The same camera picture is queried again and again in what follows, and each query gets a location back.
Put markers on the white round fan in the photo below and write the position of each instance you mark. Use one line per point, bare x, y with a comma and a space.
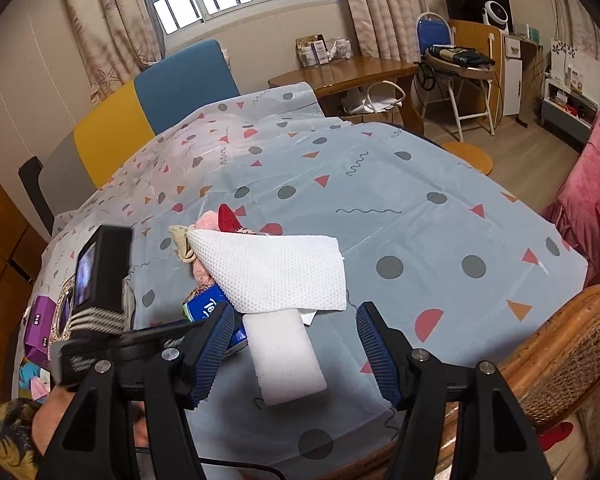
494, 12

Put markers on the round wooden stool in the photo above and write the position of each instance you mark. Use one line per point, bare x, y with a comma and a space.
472, 157

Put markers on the white paper towel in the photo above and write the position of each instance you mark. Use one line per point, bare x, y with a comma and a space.
270, 272

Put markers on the blue tissue pack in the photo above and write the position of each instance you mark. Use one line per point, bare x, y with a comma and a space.
205, 307

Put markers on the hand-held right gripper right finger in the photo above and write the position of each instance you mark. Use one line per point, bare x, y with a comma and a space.
376, 355

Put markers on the purple cardboard box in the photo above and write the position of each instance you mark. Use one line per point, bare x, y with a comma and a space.
40, 330

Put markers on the beige patterned curtain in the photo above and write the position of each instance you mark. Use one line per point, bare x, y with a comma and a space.
115, 15
375, 5

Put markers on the blue folding chair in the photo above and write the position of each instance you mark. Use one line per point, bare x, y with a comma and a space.
432, 27

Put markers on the grey yellow blue chair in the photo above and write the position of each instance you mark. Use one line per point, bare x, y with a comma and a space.
110, 130

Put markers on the person's left forearm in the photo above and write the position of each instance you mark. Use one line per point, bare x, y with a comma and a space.
10, 435

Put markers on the wicker chair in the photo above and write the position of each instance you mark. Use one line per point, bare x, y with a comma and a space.
565, 340

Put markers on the white sponge block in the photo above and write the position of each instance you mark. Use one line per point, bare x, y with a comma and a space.
285, 355

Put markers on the grey low shelf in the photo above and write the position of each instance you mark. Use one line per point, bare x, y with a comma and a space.
565, 110

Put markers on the wooden wardrobe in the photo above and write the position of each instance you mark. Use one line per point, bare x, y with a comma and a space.
0, 260

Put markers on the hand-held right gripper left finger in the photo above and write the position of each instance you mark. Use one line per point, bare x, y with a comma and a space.
212, 355

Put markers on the silver embossed tissue box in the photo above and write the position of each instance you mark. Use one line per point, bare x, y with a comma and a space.
63, 315

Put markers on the clear organizer with bottles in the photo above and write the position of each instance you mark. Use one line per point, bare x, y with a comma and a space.
325, 50

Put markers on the pink bed cover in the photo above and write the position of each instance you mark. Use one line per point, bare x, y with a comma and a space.
590, 200

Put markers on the white small chair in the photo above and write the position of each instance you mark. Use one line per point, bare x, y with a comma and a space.
375, 100

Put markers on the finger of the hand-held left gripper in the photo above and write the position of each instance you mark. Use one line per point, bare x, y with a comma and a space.
160, 335

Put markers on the patterned grey tablecloth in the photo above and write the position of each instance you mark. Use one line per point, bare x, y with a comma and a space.
380, 185

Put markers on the pink fluffy cloth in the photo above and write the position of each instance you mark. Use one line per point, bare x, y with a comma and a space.
206, 221

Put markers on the white narrow cabinet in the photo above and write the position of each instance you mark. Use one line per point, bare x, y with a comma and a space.
511, 70

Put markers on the red sock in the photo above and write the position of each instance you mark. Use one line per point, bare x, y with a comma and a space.
227, 220

